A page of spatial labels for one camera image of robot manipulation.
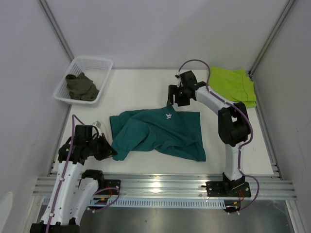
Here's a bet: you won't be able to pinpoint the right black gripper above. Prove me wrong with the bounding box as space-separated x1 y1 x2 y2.
167 85 190 107

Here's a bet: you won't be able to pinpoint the teal green shorts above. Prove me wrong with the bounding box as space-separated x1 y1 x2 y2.
109 105 206 162

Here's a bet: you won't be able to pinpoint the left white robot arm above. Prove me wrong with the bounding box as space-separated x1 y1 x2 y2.
30 133 121 233

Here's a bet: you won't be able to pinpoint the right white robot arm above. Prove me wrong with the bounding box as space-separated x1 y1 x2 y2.
167 82 253 197

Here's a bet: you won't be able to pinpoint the lime green folded shorts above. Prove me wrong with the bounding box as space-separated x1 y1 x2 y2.
208 67 257 108

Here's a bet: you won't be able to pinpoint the olive green shorts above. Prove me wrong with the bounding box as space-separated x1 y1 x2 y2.
65 72 99 101

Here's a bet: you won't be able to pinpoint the white plastic basket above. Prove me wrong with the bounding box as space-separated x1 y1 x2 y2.
53 55 113 105

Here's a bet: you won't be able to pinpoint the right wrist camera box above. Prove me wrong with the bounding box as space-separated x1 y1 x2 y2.
179 70 197 87

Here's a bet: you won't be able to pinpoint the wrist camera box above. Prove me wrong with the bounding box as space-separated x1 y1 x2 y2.
73 125 93 145
179 70 197 87

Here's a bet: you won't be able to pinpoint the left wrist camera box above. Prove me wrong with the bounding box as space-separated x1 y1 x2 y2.
73 125 93 145

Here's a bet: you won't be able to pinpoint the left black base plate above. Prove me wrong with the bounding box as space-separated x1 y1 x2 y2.
98 180 121 196

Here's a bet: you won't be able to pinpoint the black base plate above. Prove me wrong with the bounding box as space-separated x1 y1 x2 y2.
201 181 251 198
98 180 121 196

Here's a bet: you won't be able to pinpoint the aluminium mounting rail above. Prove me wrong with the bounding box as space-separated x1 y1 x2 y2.
33 172 297 200

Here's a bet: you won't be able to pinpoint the white slotted cable duct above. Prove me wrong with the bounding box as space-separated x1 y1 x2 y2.
88 197 226 209

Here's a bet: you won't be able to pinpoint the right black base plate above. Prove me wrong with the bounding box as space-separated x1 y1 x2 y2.
201 181 251 198

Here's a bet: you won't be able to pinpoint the right aluminium corner post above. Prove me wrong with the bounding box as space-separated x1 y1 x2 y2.
248 0 298 78

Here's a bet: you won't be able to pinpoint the aluminium corner post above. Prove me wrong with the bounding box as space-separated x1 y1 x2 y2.
37 0 74 61
248 0 298 78

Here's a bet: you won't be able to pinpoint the left aluminium corner post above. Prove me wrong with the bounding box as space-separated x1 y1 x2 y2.
37 0 74 61

